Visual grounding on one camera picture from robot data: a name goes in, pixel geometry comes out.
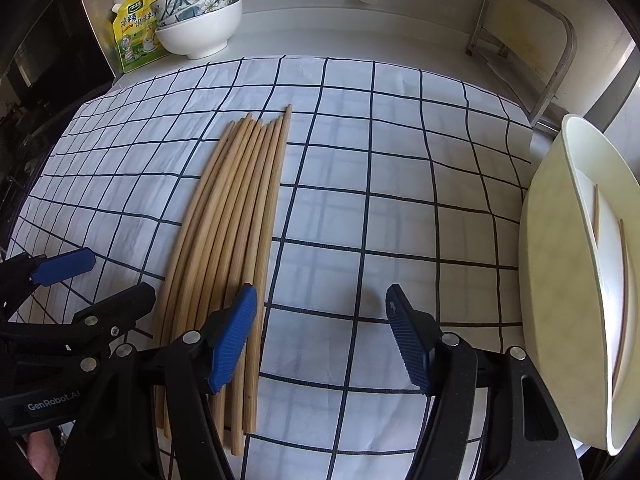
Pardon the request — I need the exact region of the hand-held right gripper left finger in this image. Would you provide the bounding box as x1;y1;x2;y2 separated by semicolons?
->
57;284;258;480

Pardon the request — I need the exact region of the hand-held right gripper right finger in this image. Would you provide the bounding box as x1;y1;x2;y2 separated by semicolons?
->
385;284;583;480

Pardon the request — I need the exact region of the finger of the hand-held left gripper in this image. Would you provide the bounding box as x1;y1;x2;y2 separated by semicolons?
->
0;247;97;311
0;281;157;376

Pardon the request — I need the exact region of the pile of wooden chopsticks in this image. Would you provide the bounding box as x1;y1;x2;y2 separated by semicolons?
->
150;104;293;453

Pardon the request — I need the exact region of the white plastic basin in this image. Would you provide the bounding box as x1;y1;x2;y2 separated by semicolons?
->
518;114;640;457

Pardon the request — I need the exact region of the person's left hand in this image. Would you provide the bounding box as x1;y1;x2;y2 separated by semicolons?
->
27;430;63;480

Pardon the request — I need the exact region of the white black-checked cloth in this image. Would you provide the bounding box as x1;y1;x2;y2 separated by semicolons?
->
2;55;532;480

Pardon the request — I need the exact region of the dark kitchen appliance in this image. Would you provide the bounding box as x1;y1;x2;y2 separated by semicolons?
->
0;0;116;256

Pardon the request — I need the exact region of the yellow green seasoning packet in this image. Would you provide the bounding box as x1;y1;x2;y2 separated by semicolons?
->
111;0;171;75

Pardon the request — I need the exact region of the white ceramic bowl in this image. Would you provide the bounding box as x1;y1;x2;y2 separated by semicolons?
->
155;0;243;60

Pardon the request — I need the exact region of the stainless steel rack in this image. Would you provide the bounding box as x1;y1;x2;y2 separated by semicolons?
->
466;0;577;128

